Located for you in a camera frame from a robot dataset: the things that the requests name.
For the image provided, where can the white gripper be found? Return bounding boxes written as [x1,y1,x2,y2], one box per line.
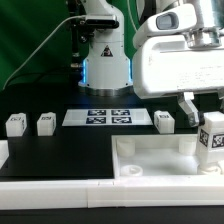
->
[132,35,224,127]

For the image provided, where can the white square tabletop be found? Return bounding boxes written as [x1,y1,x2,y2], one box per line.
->
[112,134,222,178]

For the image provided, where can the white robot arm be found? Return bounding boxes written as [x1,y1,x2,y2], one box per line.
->
[67,0,224,126]

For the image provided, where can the white front fence bar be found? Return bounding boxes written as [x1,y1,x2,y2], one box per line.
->
[0,175,224,210]

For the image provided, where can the white fence bar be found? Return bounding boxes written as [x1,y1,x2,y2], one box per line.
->
[0,140,9,169]
[0,175,224,210]

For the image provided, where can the white marker sheet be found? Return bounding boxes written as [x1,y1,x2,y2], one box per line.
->
[62,108,152,126]

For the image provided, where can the white left fence bar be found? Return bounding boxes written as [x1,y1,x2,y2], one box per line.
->
[0,140,9,169]

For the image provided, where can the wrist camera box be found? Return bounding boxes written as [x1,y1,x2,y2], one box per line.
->
[133,4,197,49]

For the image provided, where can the white cable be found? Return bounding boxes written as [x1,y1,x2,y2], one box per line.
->
[2,14,87,90]

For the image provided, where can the black cable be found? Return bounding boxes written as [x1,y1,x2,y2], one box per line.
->
[2,68,83,91]

